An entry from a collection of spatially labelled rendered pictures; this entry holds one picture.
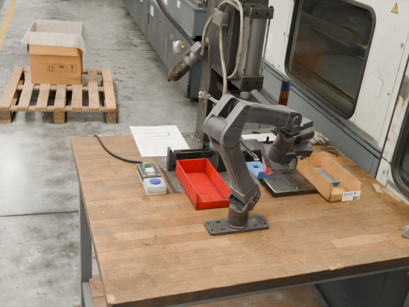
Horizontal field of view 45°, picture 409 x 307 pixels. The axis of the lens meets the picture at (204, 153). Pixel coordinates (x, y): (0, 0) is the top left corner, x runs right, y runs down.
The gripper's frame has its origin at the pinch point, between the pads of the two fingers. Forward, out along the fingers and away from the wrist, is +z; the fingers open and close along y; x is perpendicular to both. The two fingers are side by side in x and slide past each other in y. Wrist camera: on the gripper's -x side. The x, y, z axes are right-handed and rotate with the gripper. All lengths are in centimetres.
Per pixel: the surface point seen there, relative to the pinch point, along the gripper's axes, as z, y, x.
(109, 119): 206, 219, 13
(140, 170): 17.3, 16.4, 38.3
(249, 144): 14.3, 25.1, -5.6
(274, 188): 10.6, 1.0, -6.6
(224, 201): 7.9, -5.1, 14.6
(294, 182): 11.7, 3.9, -16.2
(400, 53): -22, 39, -62
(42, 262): 133, 45, 73
